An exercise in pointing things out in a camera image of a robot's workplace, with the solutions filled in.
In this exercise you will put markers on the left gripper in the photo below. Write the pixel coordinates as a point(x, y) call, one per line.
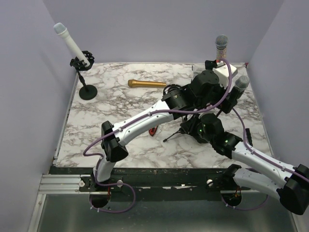
point(221, 93)

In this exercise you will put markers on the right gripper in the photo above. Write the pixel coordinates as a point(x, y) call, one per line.
point(189, 125)

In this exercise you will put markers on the red black utility knife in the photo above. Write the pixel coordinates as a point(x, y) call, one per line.
point(153, 131)

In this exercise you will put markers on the gold microphone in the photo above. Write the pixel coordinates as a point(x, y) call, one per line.
point(138, 83)

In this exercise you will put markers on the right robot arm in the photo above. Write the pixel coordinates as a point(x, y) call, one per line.
point(280, 180)

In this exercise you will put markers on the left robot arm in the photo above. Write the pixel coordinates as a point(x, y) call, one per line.
point(175, 103)

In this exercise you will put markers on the black round-base clip stand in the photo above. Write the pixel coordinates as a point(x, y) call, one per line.
point(211, 64)

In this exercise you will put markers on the grey microphone silver head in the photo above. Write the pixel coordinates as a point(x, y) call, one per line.
point(239, 87)

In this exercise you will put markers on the glitter microphone silver head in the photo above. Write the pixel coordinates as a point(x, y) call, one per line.
point(221, 44)

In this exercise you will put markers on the white microphone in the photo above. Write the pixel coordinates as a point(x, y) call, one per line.
point(63, 33)

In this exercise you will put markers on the clear plastic organizer box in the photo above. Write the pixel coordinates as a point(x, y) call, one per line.
point(197, 69)

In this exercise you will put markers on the black hex key tool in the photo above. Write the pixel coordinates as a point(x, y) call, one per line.
point(249, 137)

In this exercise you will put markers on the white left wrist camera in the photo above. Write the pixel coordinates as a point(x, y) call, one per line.
point(222, 72)

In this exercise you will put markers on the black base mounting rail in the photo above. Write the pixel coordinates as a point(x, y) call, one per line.
point(152, 184)

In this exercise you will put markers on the aluminium extrusion rail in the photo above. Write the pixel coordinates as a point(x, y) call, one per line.
point(59, 184)

